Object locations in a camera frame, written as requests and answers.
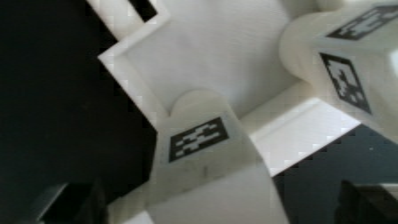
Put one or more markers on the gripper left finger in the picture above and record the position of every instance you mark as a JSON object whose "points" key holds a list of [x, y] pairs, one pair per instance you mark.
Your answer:
{"points": [[72, 204]]}

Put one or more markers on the white chair seat part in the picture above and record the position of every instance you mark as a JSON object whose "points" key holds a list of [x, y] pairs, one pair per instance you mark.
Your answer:
{"points": [[202, 44]]}

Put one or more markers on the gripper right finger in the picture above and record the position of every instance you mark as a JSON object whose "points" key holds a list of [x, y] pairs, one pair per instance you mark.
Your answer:
{"points": [[367, 203]]}

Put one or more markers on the white leg block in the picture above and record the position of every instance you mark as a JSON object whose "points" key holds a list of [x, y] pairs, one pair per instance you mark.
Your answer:
{"points": [[210, 186], [340, 54]]}

